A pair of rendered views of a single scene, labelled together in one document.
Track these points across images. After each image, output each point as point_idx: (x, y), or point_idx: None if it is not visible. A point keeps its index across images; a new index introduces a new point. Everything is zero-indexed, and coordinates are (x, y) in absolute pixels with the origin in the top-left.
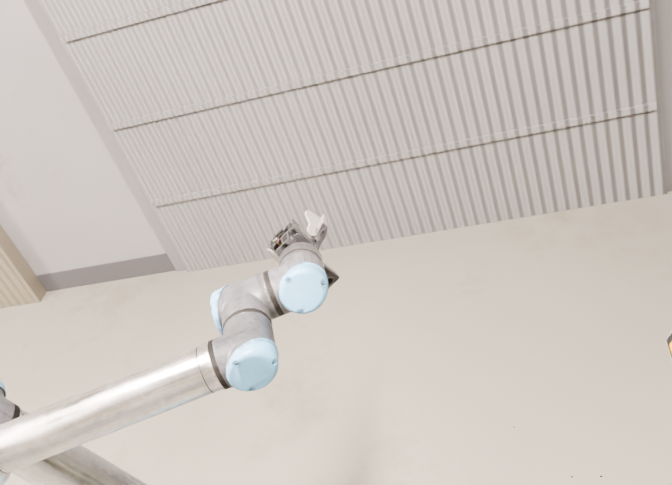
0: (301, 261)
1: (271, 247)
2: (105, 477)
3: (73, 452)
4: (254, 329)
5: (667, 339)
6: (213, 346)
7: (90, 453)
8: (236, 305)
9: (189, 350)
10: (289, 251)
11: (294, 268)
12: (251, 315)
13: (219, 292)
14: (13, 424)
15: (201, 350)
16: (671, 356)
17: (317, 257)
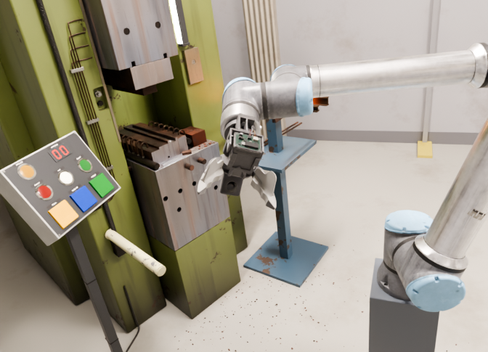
0: (233, 86)
1: (261, 135)
2: (454, 179)
3: (471, 151)
4: (277, 71)
5: (59, 234)
6: (305, 65)
7: (468, 170)
8: (287, 75)
9: (324, 68)
10: (241, 104)
11: (239, 78)
12: (278, 74)
13: (301, 78)
14: (451, 52)
15: (314, 66)
16: (69, 228)
17: (222, 109)
